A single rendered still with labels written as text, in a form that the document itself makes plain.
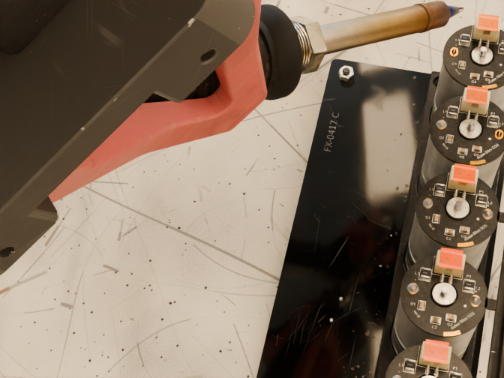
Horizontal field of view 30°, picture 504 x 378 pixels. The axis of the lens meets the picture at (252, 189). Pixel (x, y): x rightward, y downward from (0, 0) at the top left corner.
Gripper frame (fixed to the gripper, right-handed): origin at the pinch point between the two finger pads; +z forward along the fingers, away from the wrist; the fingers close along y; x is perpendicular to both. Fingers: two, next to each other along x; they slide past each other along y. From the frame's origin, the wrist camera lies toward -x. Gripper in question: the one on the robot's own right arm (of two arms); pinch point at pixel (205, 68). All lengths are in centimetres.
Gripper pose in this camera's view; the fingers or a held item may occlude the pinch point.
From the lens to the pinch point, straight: 23.7
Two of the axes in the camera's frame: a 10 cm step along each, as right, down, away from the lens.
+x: -7.2, 6.5, 2.6
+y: -5.3, -7.5, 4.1
